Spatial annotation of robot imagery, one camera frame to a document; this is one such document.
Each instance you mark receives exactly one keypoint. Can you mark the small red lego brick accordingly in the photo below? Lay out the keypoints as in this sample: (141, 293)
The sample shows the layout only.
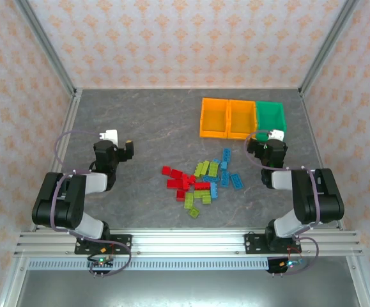
(180, 195)
(192, 178)
(166, 170)

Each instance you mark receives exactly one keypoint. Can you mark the green plastic bin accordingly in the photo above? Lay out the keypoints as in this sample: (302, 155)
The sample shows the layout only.
(271, 116)

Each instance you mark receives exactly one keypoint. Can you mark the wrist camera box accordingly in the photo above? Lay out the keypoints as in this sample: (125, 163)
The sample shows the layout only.
(276, 134)
(110, 136)

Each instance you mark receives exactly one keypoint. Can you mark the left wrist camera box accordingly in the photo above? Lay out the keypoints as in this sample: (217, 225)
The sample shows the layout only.
(110, 136)

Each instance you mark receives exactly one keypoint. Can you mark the small circuit board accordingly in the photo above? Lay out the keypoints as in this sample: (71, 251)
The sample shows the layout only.
(287, 264)
(101, 263)

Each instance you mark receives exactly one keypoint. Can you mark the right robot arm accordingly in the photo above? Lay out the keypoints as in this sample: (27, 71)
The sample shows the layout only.
(319, 198)

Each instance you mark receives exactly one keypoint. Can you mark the aluminium back rail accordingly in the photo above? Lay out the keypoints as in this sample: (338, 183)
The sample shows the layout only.
(188, 88)

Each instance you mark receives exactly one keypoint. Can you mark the small lime green lego brick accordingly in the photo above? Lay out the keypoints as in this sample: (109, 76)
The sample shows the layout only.
(206, 199)

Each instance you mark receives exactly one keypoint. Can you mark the long lime green lego brick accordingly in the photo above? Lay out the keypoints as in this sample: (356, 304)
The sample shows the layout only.
(202, 194)

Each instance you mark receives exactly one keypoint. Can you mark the aluminium frame leg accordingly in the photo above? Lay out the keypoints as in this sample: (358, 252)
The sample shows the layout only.
(363, 288)
(13, 288)

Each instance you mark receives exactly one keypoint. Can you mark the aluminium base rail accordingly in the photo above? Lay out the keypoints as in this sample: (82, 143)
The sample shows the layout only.
(188, 243)

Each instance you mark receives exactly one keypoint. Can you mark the aluminium side rail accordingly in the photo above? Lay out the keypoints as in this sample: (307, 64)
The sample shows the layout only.
(314, 128)
(68, 128)

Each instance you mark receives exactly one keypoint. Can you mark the long red lego brick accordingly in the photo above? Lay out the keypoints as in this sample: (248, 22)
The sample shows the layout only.
(202, 186)

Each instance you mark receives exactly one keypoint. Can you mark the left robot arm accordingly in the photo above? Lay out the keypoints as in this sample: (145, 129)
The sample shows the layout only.
(60, 204)

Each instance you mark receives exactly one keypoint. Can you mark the aluminium corner post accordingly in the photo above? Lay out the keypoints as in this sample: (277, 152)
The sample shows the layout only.
(326, 48)
(47, 48)

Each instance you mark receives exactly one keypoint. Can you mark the orange plastic bin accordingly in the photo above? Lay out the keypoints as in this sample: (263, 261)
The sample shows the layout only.
(213, 120)
(242, 120)

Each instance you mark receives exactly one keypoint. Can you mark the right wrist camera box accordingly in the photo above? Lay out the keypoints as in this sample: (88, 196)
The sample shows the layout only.
(276, 134)

